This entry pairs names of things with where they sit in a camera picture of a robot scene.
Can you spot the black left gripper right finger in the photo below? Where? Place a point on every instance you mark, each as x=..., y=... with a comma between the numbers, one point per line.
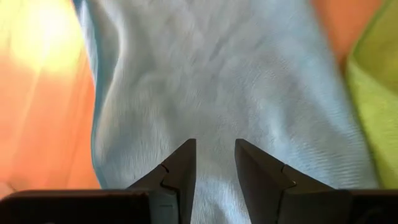
x=273, y=193

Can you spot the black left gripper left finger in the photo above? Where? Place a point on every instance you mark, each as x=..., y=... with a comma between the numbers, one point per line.
x=174, y=186

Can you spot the light blue microfiber towel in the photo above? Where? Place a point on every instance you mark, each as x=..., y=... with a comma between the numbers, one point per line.
x=202, y=77

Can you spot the lime yellow-green microfiber towel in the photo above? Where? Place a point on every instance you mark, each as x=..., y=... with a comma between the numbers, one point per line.
x=379, y=109

